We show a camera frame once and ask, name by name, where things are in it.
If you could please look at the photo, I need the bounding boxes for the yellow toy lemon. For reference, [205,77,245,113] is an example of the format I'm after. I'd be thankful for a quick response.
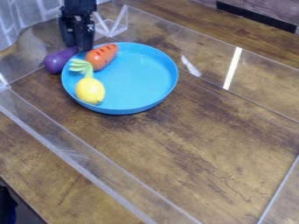
[74,77,105,105]

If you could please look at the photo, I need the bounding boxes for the purple toy eggplant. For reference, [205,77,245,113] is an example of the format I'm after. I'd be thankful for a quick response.
[43,46,77,74]

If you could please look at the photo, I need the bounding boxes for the blue round plastic tray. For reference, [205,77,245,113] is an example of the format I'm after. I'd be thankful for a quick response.
[60,42,178,115]

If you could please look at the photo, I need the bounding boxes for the clear acrylic enclosure walls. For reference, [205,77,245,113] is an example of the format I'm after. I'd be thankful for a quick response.
[0,0,299,224]

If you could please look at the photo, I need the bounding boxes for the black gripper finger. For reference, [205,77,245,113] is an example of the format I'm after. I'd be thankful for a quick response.
[76,24,94,52]
[58,23,76,47]

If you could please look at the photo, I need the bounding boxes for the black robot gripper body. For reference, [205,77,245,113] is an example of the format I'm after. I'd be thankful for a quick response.
[60,0,97,26]

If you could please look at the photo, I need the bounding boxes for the orange toy carrot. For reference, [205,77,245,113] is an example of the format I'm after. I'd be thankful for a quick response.
[69,44,118,77]

